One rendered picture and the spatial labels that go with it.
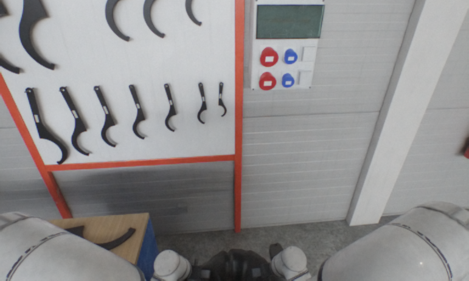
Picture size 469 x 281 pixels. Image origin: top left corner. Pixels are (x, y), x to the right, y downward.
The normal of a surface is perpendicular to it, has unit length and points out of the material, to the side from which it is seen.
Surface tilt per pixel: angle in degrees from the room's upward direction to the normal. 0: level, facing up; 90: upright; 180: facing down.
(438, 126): 90
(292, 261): 23
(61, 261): 15
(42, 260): 8
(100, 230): 0
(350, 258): 52
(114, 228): 0
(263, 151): 90
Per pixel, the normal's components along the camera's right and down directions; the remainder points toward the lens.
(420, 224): -0.11, -0.96
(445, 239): 0.12, -0.71
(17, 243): -0.04, -0.83
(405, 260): -0.15, -0.68
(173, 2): 0.10, 0.48
